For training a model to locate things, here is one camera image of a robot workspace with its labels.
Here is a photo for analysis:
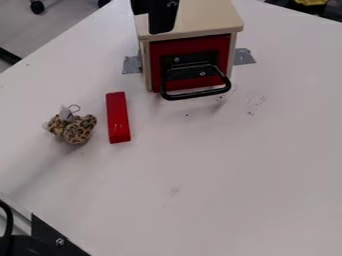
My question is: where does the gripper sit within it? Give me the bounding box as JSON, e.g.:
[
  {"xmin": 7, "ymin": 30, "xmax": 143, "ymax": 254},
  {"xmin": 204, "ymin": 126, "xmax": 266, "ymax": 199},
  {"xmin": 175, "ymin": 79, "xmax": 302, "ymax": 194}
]
[{"xmin": 129, "ymin": 0, "xmax": 182, "ymax": 36}]

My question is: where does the cabinet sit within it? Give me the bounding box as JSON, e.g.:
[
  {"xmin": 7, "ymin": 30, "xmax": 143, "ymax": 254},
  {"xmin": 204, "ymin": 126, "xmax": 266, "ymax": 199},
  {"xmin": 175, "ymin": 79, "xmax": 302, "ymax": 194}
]
[{"xmin": 121, "ymin": 0, "xmax": 258, "ymax": 93}]

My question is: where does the red block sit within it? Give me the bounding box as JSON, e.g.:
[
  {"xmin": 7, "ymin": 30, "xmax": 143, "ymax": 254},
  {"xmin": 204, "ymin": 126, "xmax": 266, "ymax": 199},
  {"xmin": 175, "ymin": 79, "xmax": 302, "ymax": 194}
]
[{"xmin": 104, "ymin": 91, "xmax": 134, "ymax": 145}]

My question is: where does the leopard plush toy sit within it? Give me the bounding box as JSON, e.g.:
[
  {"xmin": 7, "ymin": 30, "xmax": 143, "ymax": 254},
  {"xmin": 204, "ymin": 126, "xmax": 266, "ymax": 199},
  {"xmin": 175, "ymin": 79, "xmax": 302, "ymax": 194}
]
[{"xmin": 41, "ymin": 103, "xmax": 99, "ymax": 146}]

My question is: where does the red drawer with black handle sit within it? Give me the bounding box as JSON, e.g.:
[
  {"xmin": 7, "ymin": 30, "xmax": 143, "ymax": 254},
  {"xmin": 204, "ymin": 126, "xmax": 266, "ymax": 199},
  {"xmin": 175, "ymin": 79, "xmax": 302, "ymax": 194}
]
[{"xmin": 148, "ymin": 33, "xmax": 234, "ymax": 102}]

